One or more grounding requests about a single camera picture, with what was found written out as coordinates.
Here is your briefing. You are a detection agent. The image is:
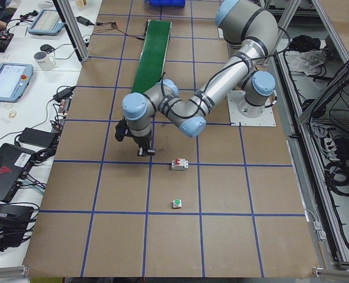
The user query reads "white mug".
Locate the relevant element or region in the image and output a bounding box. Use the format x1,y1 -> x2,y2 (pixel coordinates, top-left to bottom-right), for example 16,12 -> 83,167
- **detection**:
34,51 -> 56,71

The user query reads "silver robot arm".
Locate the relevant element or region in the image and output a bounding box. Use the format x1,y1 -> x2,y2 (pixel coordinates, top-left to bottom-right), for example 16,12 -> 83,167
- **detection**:
115,0 -> 278,157

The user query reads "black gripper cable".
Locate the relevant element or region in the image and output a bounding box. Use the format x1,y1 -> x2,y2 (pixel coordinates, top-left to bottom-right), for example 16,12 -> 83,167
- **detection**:
159,25 -> 292,119

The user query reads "green conveyor belt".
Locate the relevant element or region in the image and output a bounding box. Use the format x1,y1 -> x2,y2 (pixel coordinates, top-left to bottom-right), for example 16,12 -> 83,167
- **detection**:
131,20 -> 172,93

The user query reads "aluminium frame post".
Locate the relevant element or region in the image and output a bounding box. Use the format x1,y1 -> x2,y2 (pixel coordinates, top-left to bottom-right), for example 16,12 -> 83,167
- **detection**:
53,0 -> 89,64

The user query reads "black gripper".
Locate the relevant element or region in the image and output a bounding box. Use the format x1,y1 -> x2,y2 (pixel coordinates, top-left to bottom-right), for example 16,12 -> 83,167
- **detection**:
133,138 -> 151,156

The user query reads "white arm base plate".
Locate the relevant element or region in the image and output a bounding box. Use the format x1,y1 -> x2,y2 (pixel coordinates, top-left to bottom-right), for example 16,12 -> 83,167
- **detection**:
227,90 -> 276,127

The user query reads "white red circuit breaker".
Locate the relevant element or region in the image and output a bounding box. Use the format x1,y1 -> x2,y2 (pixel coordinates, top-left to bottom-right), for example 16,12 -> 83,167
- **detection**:
171,158 -> 189,170

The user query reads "near teach pendant tablet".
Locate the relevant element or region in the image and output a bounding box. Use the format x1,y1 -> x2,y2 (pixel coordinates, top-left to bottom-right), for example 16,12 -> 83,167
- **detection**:
0,62 -> 34,103

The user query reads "blue plastic bin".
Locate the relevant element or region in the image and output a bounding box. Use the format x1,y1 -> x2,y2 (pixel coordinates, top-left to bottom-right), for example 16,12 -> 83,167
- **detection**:
147,0 -> 186,8

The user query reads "green push button switch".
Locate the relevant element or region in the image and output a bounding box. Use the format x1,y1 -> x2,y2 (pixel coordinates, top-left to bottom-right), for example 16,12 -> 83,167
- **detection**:
172,199 -> 182,209

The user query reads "red conveyor power wire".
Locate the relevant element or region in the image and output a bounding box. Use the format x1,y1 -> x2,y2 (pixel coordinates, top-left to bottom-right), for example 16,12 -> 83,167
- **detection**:
96,21 -> 146,41

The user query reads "black power brick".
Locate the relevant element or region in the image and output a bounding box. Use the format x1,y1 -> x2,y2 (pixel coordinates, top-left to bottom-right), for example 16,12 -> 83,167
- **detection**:
18,127 -> 59,148

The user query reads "teach pendant tablet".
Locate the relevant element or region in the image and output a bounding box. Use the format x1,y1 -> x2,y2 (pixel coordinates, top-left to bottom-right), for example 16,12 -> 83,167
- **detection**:
28,9 -> 64,36
0,62 -> 34,103

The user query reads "far teach pendant tablet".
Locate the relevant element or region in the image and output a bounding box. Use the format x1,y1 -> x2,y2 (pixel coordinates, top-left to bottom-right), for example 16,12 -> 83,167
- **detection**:
28,9 -> 64,36

